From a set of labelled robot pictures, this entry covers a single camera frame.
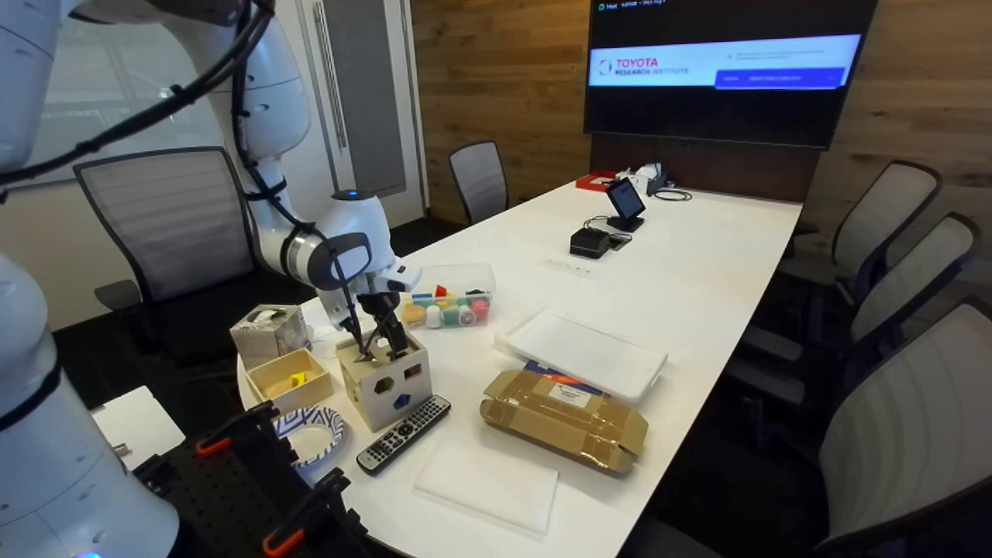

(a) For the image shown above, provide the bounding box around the wooden toy box base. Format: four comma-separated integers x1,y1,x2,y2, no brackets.
247,351,334,411

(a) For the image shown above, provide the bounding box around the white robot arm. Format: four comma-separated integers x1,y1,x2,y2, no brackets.
0,0,405,558

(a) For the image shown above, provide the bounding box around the blue white patterned bowl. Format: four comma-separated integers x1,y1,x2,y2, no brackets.
272,407,347,484

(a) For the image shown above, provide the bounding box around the grey chair right middle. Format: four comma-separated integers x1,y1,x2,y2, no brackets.
729,215,979,411

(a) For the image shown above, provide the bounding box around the red object on table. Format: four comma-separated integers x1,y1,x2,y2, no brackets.
576,175,612,192

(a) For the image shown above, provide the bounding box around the grey mesh chair left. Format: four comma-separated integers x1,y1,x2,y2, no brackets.
73,145,256,363

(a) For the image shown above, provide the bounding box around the white tissue box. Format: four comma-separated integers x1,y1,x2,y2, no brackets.
229,305,308,365

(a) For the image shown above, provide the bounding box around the gold cardboard box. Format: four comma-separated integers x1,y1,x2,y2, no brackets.
480,369,647,475

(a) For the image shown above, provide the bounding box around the clear plastic sheet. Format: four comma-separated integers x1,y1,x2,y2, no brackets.
415,444,559,534

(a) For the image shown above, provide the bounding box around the wall mounted tv screen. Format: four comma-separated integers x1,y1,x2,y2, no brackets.
581,0,876,148

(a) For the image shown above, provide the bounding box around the black box device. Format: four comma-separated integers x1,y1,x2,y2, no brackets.
570,231,611,257

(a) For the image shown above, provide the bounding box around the white paper sheet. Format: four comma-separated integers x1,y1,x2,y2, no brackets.
92,387,185,469

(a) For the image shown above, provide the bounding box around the white rectangular tray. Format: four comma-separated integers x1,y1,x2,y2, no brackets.
495,310,665,404

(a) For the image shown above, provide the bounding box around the grey chair right front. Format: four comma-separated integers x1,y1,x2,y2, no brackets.
621,301,992,558

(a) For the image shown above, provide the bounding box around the small tablet on stand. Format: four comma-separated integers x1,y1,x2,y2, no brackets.
607,180,644,234

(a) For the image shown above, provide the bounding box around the clear tub of toy shapes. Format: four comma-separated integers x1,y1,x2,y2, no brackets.
401,264,492,329

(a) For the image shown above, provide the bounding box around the black clamp with orange tips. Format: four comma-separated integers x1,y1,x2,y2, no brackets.
137,404,408,558

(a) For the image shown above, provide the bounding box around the black tv remote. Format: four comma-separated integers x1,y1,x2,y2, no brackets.
355,397,453,475

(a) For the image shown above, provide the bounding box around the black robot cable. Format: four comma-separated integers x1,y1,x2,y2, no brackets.
0,0,370,360

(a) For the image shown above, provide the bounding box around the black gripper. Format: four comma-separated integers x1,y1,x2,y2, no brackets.
355,292,408,360

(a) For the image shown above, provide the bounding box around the grey chair right far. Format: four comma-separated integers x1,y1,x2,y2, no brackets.
781,162,941,301

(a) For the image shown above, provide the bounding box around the grey chair far end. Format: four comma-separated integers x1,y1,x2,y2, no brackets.
450,139,509,222

